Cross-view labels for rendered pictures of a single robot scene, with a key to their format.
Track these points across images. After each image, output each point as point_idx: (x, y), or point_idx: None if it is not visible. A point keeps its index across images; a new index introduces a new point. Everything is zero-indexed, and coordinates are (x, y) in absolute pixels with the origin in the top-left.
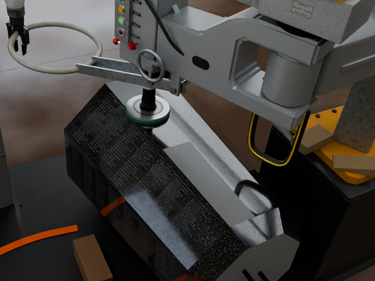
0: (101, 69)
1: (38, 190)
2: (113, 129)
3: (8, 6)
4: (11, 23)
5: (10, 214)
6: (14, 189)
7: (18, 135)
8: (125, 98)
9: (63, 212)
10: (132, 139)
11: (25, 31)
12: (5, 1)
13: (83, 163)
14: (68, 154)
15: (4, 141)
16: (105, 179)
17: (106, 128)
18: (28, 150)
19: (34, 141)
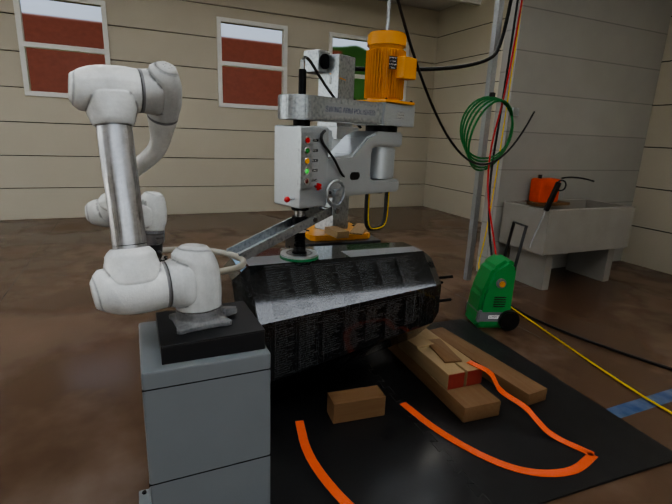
0: (269, 239)
1: None
2: (302, 280)
3: (159, 229)
4: (158, 252)
5: None
6: None
7: (93, 477)
8: (278, 261)
9: (274, 430)
10: (324, 271)
11: (166, 258)
12: (157, 224)
13: (301, 330)
14: None
15: (97, 492)
16: (339, 311)
17: (296, 286)
18: (138, 465)
19: (121, 460)
